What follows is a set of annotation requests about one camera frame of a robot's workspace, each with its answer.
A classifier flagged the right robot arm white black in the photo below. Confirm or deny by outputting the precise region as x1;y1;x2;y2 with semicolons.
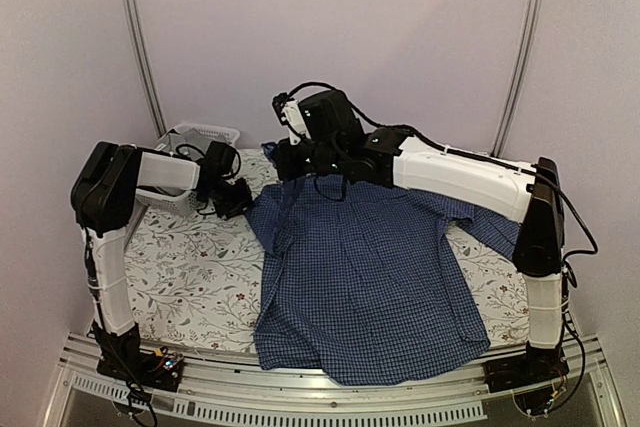
272;84;568;383

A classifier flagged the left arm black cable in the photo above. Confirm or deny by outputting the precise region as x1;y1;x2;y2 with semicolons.
174;142;242;178

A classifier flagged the right aluminium corner post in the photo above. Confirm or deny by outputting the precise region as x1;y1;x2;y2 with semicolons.
491;0;543;157

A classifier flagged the blue plaid long sleeve shirt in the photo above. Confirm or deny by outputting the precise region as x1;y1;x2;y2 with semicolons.
246;175;519;386

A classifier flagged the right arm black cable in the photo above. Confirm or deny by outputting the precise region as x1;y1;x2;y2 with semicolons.
287;81;599;258

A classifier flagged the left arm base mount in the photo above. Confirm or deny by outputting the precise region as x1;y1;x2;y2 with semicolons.
97;346;184;392

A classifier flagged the floral patterned table mat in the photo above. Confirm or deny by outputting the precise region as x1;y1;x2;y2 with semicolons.
124;149;529;355

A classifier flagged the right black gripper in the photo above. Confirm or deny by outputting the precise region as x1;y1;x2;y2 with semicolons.
271;137;343;181

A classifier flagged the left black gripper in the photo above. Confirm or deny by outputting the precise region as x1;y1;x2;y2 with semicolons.
205;177;256;219

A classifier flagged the aluminium front rail frame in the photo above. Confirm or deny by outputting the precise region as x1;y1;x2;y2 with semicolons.
42;334;626;427

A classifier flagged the white plastic basket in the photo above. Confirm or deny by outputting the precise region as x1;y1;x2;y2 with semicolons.
135;123;240;217

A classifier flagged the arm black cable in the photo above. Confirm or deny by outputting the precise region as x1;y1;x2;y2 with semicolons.
287;81;599;258
174;142;242;178

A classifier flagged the aluminium corner post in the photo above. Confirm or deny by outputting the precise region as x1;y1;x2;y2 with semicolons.
491;0;543;157
122;0;167;137

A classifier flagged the left aluminium corner post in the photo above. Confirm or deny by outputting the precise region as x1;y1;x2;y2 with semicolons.
122;0;167;137

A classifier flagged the grey folded shirt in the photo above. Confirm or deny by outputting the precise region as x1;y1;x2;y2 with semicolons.
154;128;203;157

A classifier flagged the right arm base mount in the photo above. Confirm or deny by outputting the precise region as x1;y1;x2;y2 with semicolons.
482;343;569;393

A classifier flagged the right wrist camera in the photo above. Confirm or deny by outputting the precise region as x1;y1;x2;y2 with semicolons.
272;92;309;145

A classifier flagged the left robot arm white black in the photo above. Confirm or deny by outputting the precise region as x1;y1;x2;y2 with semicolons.
71;141;252;343

